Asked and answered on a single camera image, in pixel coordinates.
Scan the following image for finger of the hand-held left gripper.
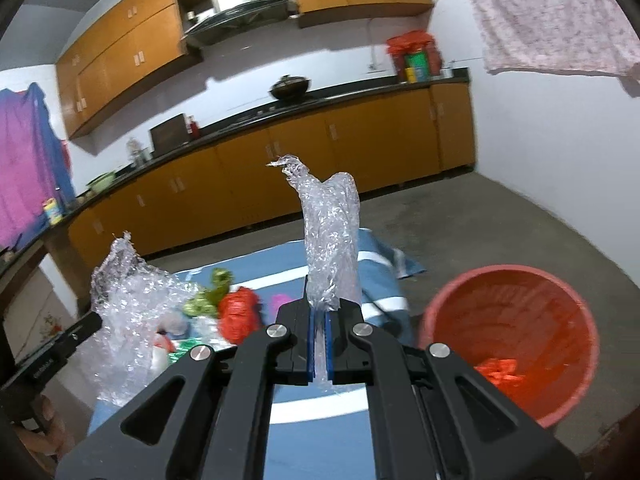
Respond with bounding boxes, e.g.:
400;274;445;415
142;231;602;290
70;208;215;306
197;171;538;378
59;311;104;350

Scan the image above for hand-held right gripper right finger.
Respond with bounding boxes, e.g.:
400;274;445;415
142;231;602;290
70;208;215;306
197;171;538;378
324;298;584;480

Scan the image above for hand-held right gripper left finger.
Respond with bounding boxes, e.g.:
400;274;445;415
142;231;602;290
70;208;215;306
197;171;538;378
55;275;321;480

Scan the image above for wide clear plastic wrap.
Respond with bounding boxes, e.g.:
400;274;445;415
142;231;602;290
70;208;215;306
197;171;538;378
90;231;202;408

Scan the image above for tall clear plastic wrap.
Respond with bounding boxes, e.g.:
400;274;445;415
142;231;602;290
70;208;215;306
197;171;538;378
265;154;362;395

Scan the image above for red plastic basin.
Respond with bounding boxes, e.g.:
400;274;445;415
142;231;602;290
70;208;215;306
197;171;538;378
419;265;600;428

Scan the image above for person's left hand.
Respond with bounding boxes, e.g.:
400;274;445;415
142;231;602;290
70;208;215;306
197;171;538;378
14;392;69;467

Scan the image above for white floral cabinet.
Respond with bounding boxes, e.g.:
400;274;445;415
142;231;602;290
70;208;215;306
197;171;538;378
0;254;97;363

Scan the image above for white plastic bottle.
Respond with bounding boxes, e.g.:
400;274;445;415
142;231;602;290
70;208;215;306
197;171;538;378
149;332;177;375

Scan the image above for crumpled red plastic bag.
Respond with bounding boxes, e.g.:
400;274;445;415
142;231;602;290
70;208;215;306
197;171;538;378
217;286;262;346

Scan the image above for blue white striped cloth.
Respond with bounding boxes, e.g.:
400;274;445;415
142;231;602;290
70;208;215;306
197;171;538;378
87;227;429;437

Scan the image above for shiny green wrapper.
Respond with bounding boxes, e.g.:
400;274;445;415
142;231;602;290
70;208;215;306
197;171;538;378
167;340;202;364

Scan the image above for yellow blue container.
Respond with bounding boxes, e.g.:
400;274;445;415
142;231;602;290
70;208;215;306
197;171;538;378
42;198;64;226

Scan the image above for green bowl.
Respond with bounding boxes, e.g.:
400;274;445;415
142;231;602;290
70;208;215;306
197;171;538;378
87;172;117;194

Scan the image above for purple hanging cloth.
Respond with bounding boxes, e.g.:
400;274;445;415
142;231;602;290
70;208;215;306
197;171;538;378
0;87;63;247

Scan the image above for glass jar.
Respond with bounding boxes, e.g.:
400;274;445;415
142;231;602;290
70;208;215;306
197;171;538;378
126;137;149;166

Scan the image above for orange lower kitchen cabinets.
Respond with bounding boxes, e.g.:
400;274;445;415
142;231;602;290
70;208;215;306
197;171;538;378
67;82;477;261

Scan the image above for orange kitchen cabinets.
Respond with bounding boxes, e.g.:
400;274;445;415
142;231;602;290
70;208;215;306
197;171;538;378
55;0;435;139
67;82;477;261

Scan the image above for blue hanging cloth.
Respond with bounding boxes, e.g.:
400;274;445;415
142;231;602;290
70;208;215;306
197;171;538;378
22;81;77;206

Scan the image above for brown cutting board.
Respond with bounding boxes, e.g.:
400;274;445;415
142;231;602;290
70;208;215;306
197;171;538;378
149;113;189;154

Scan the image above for black kitchen countertop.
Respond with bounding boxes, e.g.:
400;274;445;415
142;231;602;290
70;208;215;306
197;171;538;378
0;67;472;281

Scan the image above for black wok with lid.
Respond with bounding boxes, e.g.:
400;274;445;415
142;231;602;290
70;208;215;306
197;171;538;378
268;74;312;101

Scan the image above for orange upper kitchen cabinets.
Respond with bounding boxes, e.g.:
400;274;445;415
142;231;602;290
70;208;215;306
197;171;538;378
55;0;435;139

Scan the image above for green box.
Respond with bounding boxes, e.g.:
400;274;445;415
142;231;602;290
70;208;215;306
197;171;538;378
404;52;431;84

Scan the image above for red bag on boxes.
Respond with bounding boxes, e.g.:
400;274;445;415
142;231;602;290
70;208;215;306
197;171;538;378
386;30;444;84

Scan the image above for glass range hood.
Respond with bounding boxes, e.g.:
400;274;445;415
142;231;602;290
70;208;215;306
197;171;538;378
181;0;297;49

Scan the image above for pink floral bed sheet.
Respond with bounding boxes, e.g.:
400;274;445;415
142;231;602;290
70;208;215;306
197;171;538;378
452;0;640;84

